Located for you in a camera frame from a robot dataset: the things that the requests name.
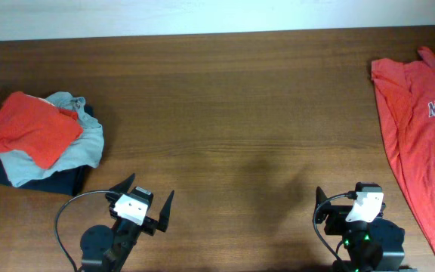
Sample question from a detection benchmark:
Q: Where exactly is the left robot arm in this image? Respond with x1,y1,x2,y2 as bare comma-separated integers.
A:
79,174,174,272

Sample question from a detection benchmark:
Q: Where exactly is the folded navy garment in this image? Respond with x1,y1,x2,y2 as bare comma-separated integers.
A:
0,106,93,196

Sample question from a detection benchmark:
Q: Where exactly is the red printed t-shirt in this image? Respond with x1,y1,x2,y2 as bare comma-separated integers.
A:
371,47,435,254

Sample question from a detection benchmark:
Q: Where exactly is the folded orange-red garment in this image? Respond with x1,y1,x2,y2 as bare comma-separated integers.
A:
0,91,84,169

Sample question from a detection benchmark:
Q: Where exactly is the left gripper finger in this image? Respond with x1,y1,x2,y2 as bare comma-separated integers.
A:
110,173,135,193
156,191,174,232

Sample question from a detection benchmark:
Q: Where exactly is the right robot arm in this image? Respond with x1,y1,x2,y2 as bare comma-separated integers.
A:
312,182,417,272

